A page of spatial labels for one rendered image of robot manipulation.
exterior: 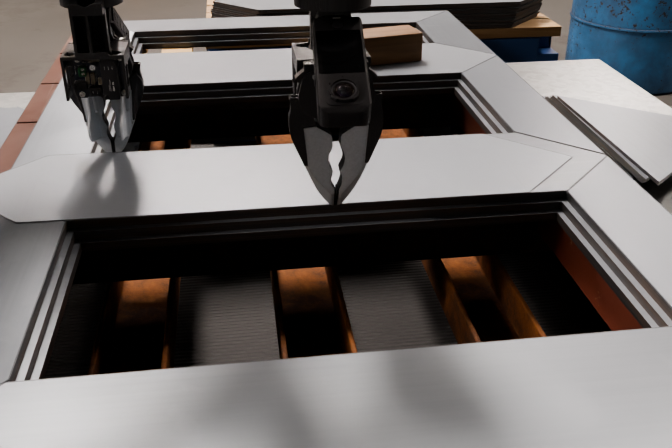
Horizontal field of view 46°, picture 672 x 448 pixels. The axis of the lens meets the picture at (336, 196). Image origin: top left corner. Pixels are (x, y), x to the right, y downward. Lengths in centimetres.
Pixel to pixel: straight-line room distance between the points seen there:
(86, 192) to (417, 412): 50
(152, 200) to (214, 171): 10
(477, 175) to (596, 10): 304
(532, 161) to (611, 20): 294
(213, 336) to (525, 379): 63
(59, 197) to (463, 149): 50
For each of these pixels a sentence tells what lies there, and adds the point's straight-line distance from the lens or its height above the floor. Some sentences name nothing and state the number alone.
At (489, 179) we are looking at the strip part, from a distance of 96.
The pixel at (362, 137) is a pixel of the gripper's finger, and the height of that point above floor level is 96.
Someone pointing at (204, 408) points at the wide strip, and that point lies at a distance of 61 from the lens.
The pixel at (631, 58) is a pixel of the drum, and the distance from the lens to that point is 396.
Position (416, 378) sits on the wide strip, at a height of 85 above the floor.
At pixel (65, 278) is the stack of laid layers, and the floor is 83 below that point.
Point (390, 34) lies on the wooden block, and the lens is 136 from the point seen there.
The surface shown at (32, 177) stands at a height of 85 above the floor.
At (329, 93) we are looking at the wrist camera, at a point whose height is 103.
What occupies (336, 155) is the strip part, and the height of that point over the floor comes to 85.
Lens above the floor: 125
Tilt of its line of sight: 27 degrees down
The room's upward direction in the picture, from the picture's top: straight up
